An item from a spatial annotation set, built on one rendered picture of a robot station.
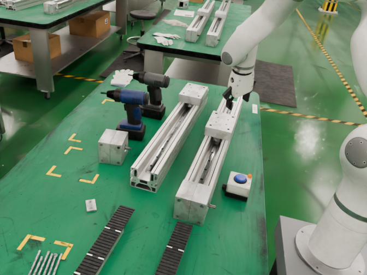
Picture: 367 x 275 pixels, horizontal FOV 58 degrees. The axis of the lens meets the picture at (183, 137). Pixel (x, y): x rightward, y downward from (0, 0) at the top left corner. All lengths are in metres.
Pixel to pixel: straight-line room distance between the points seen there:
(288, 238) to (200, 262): 0.26
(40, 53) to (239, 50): 2.53
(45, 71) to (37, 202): 2.37
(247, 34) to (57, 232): 0.83
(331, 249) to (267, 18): 0.68
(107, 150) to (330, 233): 0.79
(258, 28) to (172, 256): 0.72
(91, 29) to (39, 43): 1.56
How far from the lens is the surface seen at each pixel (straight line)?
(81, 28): 4.87
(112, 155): 1.28
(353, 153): 0.77
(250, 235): 1.10
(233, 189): 1.18
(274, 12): 1.08
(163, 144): 1.32
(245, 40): 1.10
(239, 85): 1.26
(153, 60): 2.86
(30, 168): 1.33
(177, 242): 0.99
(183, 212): 1.07
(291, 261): 0.98
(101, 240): 0.99
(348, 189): 0.87
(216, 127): 1.35
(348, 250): 0.97
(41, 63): 3.43
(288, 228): 1.06
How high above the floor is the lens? 1.57
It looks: 32 degrees down
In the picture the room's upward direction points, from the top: 7 degrees clockwise
